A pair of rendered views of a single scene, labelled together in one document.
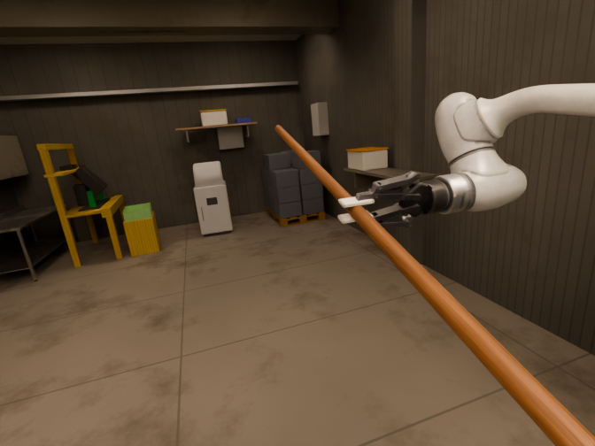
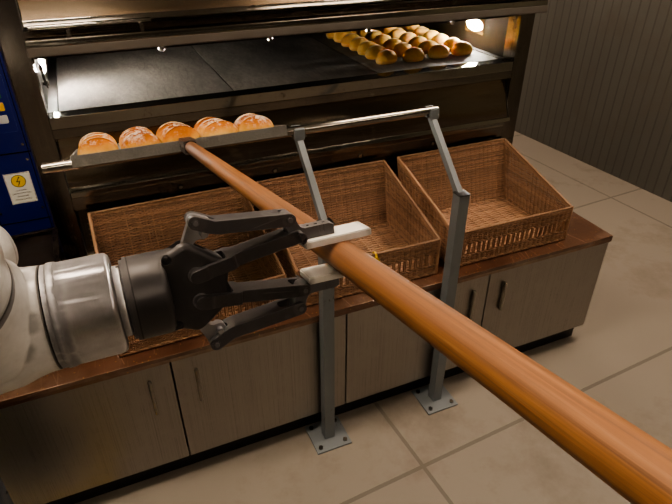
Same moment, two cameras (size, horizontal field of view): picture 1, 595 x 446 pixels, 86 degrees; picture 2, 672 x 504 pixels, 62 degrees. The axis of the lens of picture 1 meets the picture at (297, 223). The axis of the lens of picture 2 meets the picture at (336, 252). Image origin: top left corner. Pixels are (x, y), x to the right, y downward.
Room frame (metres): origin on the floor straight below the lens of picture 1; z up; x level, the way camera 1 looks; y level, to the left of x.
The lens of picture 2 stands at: (1.13, -0.21, 1.78)
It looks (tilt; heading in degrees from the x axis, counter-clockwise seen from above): 33 degrees down; 169
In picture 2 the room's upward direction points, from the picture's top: straight up
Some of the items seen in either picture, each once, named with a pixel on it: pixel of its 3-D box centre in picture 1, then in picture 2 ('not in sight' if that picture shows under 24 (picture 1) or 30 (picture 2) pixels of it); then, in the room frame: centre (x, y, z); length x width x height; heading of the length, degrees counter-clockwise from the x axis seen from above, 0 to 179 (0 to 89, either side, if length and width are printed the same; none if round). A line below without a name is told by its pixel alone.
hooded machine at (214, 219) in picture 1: (212, 197); not in sight; (5.71, 1.49, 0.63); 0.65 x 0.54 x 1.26; 12
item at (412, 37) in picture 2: not in sight; (396, 39); (-1.49, 0.57, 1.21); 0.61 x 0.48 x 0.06; 13
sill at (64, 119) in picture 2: not in sight; (312, 89); (-0.95, 0.09, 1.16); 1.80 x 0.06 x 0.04; 103
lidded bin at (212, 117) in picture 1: (213, 118); not in sight; (6.31, 1.36, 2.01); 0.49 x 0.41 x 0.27; 106
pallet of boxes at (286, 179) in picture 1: (290, 185); not in sight; (6.28, 0.07, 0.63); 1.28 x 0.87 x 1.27; 16
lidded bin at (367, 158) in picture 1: (367, 158); not in sight; (3.94, -0.92, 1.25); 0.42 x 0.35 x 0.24; 16
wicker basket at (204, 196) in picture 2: not in sight; (187, 261); (-0.54, -0.41, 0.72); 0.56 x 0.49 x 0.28; 104
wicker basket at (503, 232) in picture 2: not in sight; (480, 197); (-0.80, 0.76, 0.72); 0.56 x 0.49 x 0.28; 102
